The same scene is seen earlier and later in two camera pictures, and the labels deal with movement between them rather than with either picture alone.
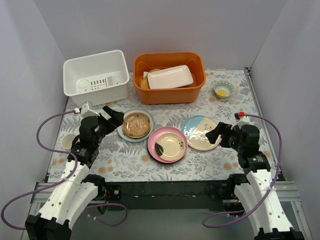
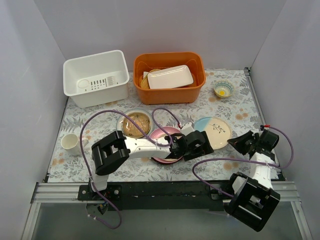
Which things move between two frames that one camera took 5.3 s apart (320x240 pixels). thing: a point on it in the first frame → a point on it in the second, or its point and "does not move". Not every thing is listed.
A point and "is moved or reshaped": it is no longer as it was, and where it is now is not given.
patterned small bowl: x=223 y=88 does not move
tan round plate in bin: x=144 y=83 does not move
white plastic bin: x=97 y=78 does not move
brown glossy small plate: x=136 y=125 does not move
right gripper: x=222 y=136 → x=249 y=142
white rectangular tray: x=171 y=77 does not move
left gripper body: x=107 y=121 → x=200 y=144
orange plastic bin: x=187 y=94 does not move
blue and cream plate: x=194 y=131 is moved or reshaped
